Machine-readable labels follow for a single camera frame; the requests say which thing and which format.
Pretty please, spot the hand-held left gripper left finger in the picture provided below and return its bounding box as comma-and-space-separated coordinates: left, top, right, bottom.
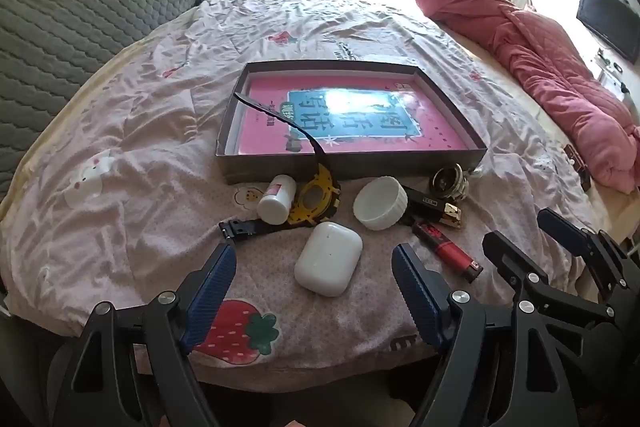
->
45, 242, 238, 427

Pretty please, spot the white pill bottle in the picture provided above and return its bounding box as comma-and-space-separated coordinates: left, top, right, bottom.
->
257, 174, 297, 224

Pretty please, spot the red and black lighter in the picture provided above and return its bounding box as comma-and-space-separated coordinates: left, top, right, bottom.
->
411, 220, 483, 284

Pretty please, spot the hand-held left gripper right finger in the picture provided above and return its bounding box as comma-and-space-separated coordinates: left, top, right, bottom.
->
391, 243, 566, 427

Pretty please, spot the pink and blue book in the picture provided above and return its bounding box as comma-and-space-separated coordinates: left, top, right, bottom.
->
235, 74, 471, 155

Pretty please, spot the pink printed bed sheet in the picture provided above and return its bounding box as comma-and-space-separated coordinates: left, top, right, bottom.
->
0, 0, 611, 373

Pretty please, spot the small brown box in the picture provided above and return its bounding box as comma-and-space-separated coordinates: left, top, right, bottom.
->
564, 144, 591, 185

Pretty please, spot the black and yellow wristwatch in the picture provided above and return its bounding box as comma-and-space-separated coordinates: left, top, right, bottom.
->
218, 91, 342, 247

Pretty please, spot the white earbuds case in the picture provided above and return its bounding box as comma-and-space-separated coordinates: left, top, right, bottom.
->
293, 221, 363, 298

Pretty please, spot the white round ribbed lid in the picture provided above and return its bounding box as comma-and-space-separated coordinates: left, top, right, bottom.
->
352, 176, 410, 231

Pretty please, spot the black gold perfume bottle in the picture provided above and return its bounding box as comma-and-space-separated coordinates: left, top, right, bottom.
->
404, 186, 465, 229

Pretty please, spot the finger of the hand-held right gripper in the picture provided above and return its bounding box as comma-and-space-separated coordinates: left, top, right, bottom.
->
537, 207, 632, 303
482, 231, 611, 318

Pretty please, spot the dark shallow cardboard box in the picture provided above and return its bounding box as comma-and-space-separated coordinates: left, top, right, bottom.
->
215, 59, 488, 186

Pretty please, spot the black flat television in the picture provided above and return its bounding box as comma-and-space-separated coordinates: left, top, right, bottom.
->
576, 0, 640, 65

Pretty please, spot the red quilted blanket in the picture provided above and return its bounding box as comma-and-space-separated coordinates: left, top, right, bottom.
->
411, 0, 640, 194

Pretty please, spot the grey quilted headboard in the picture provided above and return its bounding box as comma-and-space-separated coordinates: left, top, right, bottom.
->
0, 0, 221, 202

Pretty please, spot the brass threaded fitting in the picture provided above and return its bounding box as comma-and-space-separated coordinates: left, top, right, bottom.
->
430, 163, 471, 202

